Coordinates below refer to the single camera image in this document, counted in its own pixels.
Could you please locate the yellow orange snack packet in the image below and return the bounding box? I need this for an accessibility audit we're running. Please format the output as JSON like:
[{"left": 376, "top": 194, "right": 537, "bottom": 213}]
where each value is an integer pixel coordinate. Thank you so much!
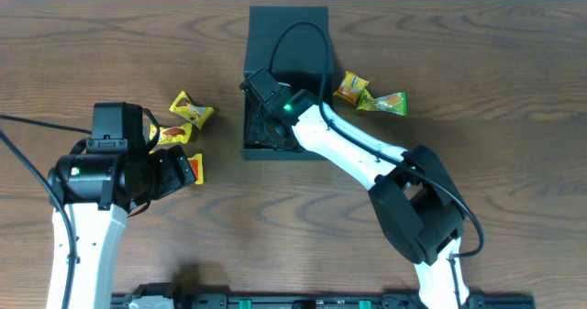
[{"left": 188, "top": 153, "right": 204, "bottom": 184}]

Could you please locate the green yellow snack packet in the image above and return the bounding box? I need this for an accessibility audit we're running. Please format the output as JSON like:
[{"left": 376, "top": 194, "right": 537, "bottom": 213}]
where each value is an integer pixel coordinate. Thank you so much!
[{"left": 356, "top": 89, "right": 407, "bottom": 116}]

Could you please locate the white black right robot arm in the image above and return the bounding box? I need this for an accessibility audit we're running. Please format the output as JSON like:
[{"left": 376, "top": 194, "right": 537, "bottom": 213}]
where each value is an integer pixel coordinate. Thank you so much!
[{"left": 243, "top": 85, "right": 476, "bottom": 308}]

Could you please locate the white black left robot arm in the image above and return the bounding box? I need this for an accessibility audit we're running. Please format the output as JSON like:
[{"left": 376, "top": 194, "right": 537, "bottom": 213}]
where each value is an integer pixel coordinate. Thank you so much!
[{"left": 47, "top": 140, "right": 196, "bottom": 308}]

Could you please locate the yellow Apollo cake packet middle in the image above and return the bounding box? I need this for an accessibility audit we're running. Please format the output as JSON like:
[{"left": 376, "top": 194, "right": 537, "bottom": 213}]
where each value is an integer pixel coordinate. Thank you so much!
[{"left": 150, "top": 123, "right": 193, "bottom": 145}]

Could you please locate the yellow apollo cake packet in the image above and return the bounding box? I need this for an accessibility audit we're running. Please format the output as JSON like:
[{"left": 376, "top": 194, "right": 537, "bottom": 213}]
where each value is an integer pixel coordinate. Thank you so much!
[
  {"left": 150, "top": 123, "right": 193, "bottom": 145},
  {"left": 170, "top": 91, "right": 215, "bottom": 129}
]

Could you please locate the yellow Apollo cake packet far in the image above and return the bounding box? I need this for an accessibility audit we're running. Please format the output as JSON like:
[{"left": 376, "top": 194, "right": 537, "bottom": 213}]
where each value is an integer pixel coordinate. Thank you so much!
[{"left": 170, "top": 91, "right": 215, "bottom": 129}]

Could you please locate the black open gift box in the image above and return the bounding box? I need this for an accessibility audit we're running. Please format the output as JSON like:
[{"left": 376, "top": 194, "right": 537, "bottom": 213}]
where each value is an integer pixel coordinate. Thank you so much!
[{"left": 241, "top": 6, "right": 329, "bottom": 160}]

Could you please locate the yellow Le-mond biscuit packet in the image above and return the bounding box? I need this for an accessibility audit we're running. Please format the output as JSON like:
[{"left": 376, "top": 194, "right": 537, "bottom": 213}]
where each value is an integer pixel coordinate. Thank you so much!
[{"left": 334, "top": 71, "right": 370, "bottom": 105}]

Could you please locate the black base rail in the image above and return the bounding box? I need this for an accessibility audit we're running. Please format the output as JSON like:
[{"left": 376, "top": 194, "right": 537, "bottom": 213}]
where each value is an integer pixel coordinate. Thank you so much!
[{"left": 109, "top": 281, "right": 537, "bottom": 309}]

